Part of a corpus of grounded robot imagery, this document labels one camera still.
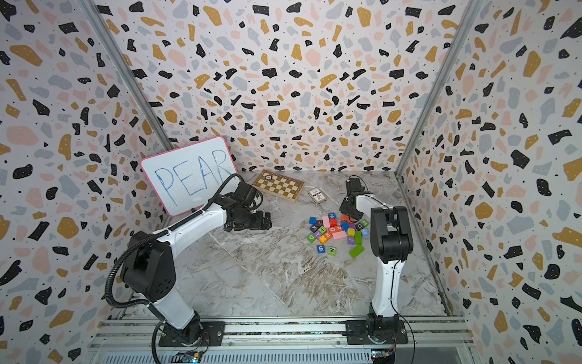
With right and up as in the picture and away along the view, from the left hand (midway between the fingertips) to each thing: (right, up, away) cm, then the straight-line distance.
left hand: (265, 224), depth 89 cm
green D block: (+18, -7, +8) cm, 21 cm away
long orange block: (+33, +1, +9) cm, 35 cm away
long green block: (+37, -12, +6) cm, 40 cm away
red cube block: (+28, -1, +13) cm, 31 cm away
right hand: (+36, +4, +17) cm, 40 cm away
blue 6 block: (+22, -11, +4) cm, 25 cm away
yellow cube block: (+35, -5, +8) cm, 36 cm away
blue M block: (+28, +2, +15) cm, 32 cm away
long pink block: (+25, -1, +13) cm, 28 cm away
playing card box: (+22, +11, +23) cm, 34 cm away
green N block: (+27, -12, +3) cm, 29 cm away
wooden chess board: (+3, +16, +24) cm, 29 cm away
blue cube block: (+19, 0, +13) cm, 23 cm away
